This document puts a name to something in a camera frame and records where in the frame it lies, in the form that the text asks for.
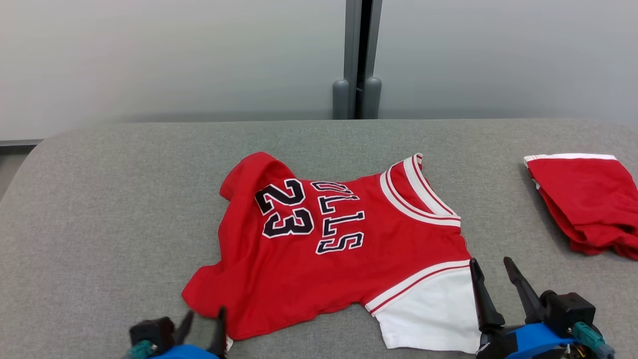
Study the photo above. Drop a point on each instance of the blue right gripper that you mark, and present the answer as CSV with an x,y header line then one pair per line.
x,y
533,340

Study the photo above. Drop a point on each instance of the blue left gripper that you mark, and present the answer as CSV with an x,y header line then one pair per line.
x,y
184,353

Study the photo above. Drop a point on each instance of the red number 23 basketball jersey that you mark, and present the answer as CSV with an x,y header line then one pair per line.
x,y
309,279

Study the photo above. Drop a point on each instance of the red shorts with white band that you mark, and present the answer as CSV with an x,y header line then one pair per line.
x,y
588,199

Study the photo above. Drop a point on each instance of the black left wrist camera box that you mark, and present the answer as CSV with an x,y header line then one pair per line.
x,y
152,331

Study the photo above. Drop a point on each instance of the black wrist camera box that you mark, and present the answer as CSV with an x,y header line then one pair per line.
x,y
152,331
573,309

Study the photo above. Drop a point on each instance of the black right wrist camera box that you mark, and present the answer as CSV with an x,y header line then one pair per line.
x,y
573,309

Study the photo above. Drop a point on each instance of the grey partition post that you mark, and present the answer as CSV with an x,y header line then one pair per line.
x,y
351,50

